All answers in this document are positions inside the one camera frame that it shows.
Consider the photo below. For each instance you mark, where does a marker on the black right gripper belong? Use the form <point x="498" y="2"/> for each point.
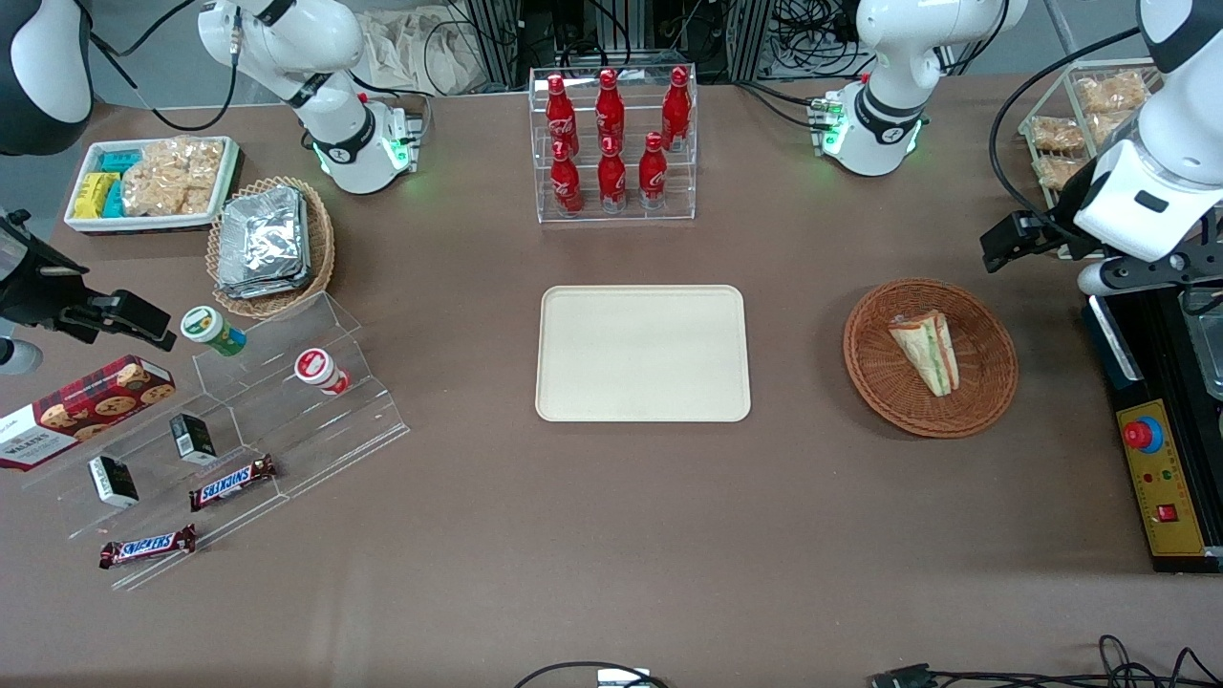
<point x="27" y="287"/>

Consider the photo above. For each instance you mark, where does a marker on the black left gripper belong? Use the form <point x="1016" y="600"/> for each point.
<point x="1063" y="216"/>

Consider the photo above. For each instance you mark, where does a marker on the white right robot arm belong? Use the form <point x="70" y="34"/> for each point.
<point x="287" y="38"/>

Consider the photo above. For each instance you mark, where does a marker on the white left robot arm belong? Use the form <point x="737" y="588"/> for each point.
<point x="898" y="38"/>

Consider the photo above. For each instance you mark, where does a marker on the white rectangular snack tray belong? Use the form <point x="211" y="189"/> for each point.
<point x="91" y="225"/>

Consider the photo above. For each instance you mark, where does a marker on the wrapped triangle sandwich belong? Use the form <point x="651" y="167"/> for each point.
<point x="925" y="352"/>

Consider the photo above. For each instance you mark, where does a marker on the brown wicker basket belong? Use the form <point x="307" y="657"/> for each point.
<point x="984" y="382"/>

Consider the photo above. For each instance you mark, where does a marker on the light wicker basket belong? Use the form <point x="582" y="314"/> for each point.
<point x="323" y="239"/>

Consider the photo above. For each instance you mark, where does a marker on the beige plastic tray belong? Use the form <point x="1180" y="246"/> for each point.
<point x="642" y="354"/>

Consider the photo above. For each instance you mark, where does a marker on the clear bag of pastry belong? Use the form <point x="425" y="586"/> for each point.
<point x="1108" y="124"/>
<point x="1110" y="93"/>
<point x="1059" y="172"/>
<point x="1056" y="134"/>

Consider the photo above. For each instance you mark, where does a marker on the red tartan cookie box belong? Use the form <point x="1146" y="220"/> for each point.
<point x="86" y="406"/>

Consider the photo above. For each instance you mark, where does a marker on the green lidded cup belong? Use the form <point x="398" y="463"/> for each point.
<point x="212" y="330"/>

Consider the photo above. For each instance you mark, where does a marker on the teal snack pack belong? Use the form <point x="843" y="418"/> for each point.
<point x="122" y="161"/>
<point x="114" y="201"/>

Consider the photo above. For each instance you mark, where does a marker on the yellow snack pack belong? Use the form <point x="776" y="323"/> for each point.
<point x="91" y="196"/>

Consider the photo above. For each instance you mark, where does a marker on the small black box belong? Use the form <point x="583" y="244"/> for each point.
<point x="113" y="481"/>
<point x="194" y="440"/>

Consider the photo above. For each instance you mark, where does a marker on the silver foil packet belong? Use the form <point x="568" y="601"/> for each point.
<point x="258" y="290"/>
<point x="263" y="234"/>

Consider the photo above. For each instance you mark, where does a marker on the clear rice cracker bag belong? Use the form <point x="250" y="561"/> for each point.
<point x="172" y="177"/>

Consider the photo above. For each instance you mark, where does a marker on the Snickers chocolate bar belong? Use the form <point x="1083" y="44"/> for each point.
<point x="232" y="483"/>
<point x="148" y="547"/>

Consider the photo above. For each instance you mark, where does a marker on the clear acrylic stepped display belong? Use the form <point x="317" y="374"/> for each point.
<point x="287" y="430"/>

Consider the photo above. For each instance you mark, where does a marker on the red lidded cup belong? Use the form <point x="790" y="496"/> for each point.
<point x="320" y="371"/>

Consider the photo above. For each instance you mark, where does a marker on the black control box yellow panel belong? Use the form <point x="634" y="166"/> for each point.
<point x="1161" y="478"/>

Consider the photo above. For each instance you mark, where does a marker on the red cola bottle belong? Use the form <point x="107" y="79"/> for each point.
<point x="610" y="110"/>
<point x="612" y="180"/>
<point x="676" y="107"/>
<point x="653" y="174"/>
<point x="567" y="182"/>
<point x="560" y="113"/>

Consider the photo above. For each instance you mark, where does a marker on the beige cloth bag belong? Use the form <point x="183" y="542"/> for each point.
<point x="411" y="48"/>

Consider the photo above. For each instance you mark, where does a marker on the clear acrylic bottle rack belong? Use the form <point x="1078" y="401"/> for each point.
<point x="616" y="124"/>

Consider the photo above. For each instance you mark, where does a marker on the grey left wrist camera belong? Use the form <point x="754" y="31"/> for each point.
<point x="1108" y="277"/>

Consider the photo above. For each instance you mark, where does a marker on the aluminium frame post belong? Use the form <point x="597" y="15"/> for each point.
<point x="492" y="38"/>
<point x="750" y="38"/>

